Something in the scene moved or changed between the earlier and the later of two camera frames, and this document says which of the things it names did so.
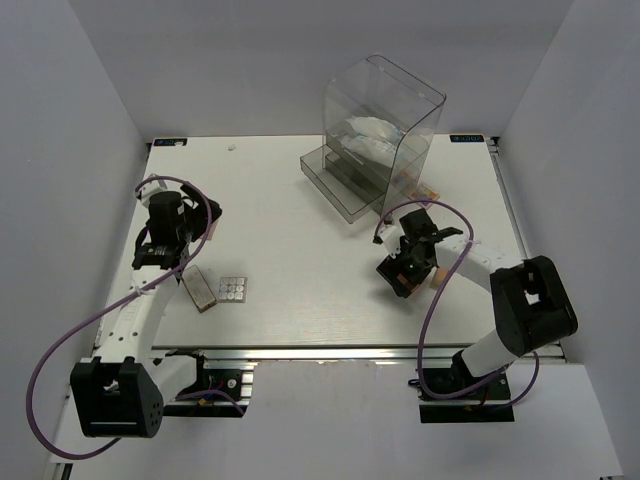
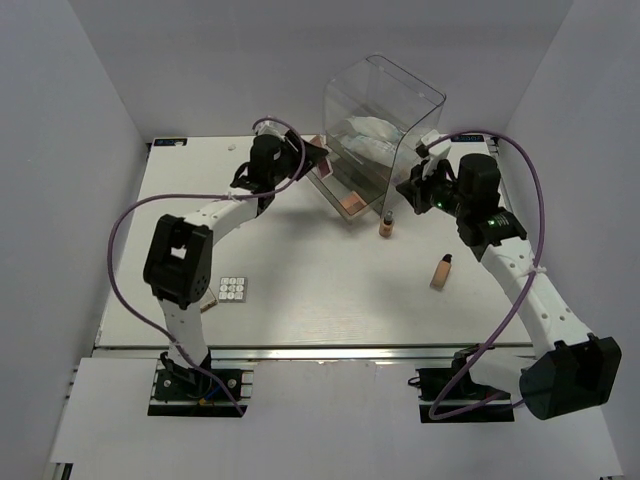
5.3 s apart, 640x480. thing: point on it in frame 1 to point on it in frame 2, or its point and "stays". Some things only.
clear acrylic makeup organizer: x=378 y=126 stays
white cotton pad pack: x=374 y=128 stays
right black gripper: x=392 y=266 to x=410 y=189
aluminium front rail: x=322 y=352 stays
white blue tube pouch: x=370 y=147 stays
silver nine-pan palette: x=233 y=289 stays
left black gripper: x=200 y=213 to x=296 y=156
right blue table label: x=466 y=138 stays
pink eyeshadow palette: x=410 y=286 to x=352 y=202
